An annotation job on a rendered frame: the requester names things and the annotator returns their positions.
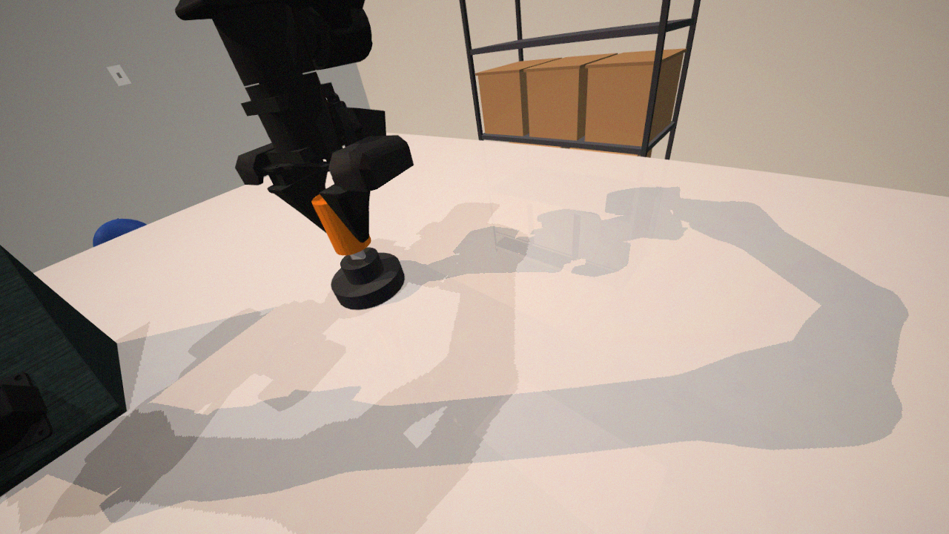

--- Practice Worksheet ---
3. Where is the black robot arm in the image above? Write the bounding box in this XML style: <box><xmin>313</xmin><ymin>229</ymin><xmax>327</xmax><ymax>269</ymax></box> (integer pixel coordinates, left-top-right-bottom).
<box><xmin>0</xmin><ymin>0</ymin><xmax>386</xmax><ymax>461</ymax></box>

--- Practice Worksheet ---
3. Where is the orange knob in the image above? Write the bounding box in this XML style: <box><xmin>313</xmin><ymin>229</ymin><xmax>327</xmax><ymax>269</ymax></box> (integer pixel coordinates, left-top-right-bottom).
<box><xmin>311</xmin><ymin>195</ymin><xmax>371</xmax><ymax>255</ymax></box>

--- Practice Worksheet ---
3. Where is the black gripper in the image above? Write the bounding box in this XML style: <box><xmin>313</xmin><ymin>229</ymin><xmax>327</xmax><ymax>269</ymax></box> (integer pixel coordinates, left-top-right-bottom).
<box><xmin>235</xmin><ymin>72</ymin><xmax>414</xmax><ymax>243</ymax></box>

